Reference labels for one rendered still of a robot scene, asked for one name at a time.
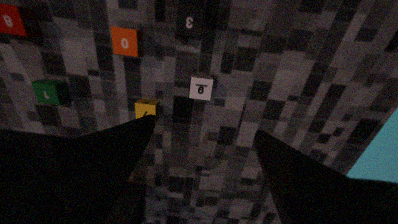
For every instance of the red block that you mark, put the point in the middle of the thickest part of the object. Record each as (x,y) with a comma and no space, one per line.
(19,21)

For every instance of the yellow block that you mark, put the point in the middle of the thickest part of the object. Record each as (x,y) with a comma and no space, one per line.
(145,107)

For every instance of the green block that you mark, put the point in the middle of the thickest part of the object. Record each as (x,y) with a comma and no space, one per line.
(51,91)

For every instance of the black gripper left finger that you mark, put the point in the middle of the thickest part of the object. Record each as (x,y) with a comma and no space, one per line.
(88,172)

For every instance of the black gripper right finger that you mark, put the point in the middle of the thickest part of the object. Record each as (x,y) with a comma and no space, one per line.
(307,192)

